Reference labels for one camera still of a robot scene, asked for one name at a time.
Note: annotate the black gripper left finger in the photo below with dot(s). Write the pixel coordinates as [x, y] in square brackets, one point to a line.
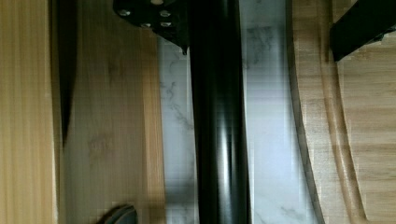
[165, 18]

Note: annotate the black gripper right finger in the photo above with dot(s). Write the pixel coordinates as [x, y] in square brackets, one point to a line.
[367, 21]

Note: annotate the black drawer handle bar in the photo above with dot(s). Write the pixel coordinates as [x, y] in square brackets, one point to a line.
[219, 112]

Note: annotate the light wooden drawer front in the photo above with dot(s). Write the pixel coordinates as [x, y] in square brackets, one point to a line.
[81, 130]

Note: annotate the bamboo cutting board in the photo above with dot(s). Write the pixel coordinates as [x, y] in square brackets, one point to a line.
[345, 116]

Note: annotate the dark grey object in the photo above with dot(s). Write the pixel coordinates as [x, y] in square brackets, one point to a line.
[123, 214]

